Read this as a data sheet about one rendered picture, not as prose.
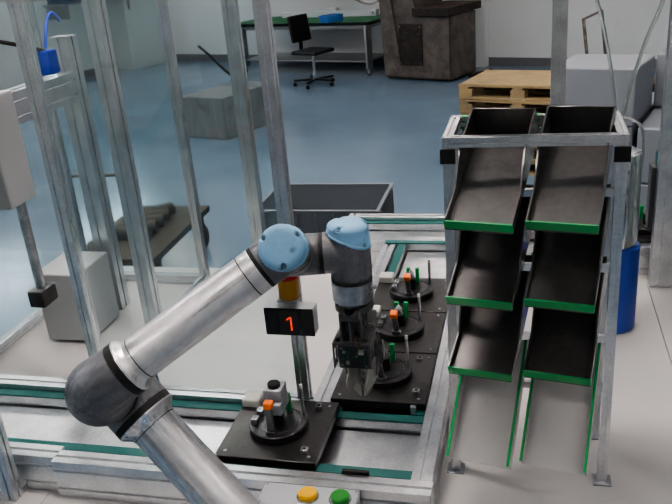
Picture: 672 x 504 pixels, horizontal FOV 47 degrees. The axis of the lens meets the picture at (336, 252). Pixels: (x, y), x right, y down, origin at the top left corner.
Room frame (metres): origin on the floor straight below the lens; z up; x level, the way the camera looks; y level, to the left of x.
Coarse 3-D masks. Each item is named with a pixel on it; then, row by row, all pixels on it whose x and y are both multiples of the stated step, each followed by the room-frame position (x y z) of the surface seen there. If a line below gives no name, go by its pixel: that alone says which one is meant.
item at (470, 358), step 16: (528, 256) 1.53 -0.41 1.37; (528, 272) 1.49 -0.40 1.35; (464, 320) 1.49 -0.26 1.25; (480, 320) 1.48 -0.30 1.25; (496, 320) 1.47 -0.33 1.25; (512, 320) 1.46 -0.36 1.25; (464, 336) 1.45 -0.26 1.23; (480, 336) 1.44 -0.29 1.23; (496, 336) 1.43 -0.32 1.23; (512, 336) 1.42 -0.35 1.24; (464, 352) 1.41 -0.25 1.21; (480, 352) 1.41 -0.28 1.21; (496, 352) 1.40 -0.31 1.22; (512, 352) 1.39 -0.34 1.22; (448, 368) 1.37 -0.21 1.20; (464, 368) 1.36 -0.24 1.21; (480, 368) 1.37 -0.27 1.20; (496, 368) 1.36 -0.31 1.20; (512, 368) 1.33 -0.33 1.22
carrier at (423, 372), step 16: (384, 368) 1.73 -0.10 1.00; (400, 368) 1.74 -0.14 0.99; (416, 368) 1.76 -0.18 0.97; (432, 368) 1.76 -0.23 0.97; (336, 384) 1.72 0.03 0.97; (384, 384) 1.67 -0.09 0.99; (400, 384) 1.68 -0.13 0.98; (416, 384) 1.69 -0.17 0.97; (336, 400) 1.65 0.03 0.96; (352, 400) 1.64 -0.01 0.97; (368, 400) 1.63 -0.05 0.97; (384, 400) 1.63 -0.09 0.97; (400, 400) 1.62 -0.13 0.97; (416, 400) 1.62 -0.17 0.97
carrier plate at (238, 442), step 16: (304, 400) 1.66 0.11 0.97; (240, 416) 1.61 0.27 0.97; (320, 416) 1.58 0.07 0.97; (336, 416) 1.60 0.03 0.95; (240, 432) 1.55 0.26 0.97; (320, 432) 1.52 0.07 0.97; (224, 448) 1.49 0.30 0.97; (240, 448) 1.48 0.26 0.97; (256, 448) 1.48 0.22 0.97; (272, 448) 1.47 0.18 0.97; (288, 448) 1.47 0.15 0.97; (320, 448) 1.46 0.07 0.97; (256, 464) 1.44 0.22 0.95; (272, 464) 1.43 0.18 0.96; (288, 464) 1.42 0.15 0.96; (304, 464) 1.41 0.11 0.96
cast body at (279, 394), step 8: (272, 384) 1.54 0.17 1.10; (280, 384) 1.56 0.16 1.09; (264, 392) 1.54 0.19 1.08; (272, 392) 1.53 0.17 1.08; (280, 392) 1.53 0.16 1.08; (264, 400) 1.54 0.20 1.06; (280, 400) 1.53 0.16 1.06; (288, 400) 1.57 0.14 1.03; (272, 408) 1.52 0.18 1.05; (280, 408) 1.52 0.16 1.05
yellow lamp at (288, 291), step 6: (282, 282) 1.64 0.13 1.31; (288, 282) 1.64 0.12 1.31; (294, 282) 1.64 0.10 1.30; (282, 288) 1.64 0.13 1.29; (288, 288) 1.64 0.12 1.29; (294, 288) 1.64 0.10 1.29; (282, 294) 1.64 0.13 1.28; (288, 294) 1.64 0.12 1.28; (294, 294) 1.64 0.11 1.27; (288, 300) 1.64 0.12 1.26
